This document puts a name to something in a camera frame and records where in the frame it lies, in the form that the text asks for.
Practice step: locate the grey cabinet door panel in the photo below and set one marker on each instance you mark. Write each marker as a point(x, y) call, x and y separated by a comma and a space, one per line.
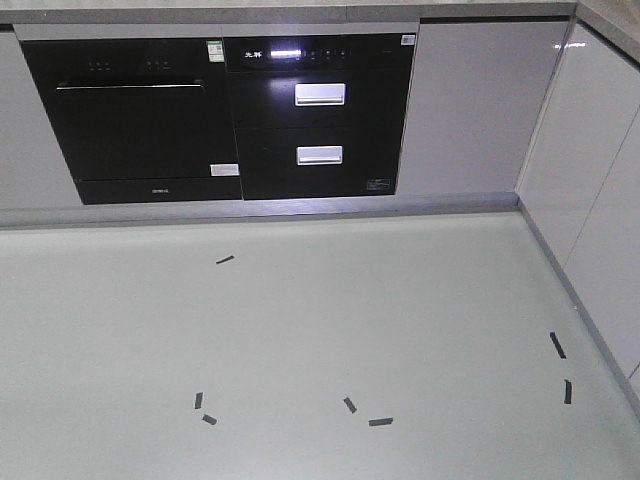
point(476, 91)

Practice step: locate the upper silver drawer handle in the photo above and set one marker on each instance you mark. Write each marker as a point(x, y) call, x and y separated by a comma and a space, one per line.
point(319, 94)

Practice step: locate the silver drawer handle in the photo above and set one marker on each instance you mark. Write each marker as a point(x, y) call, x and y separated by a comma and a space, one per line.
point(319, 155)
point(319, 94)

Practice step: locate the lower silver drawer handle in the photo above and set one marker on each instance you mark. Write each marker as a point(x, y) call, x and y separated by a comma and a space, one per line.
point(319, 155)

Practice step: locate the black disinfection cabinet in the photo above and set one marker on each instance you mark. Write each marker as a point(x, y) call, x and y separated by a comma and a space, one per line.
point(262, 72)

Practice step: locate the black built-in dishwasher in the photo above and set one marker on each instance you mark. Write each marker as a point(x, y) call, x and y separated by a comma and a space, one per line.
point(140, 120)

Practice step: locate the black floor tape strip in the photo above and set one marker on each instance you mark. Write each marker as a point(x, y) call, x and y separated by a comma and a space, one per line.
point(568, 391)

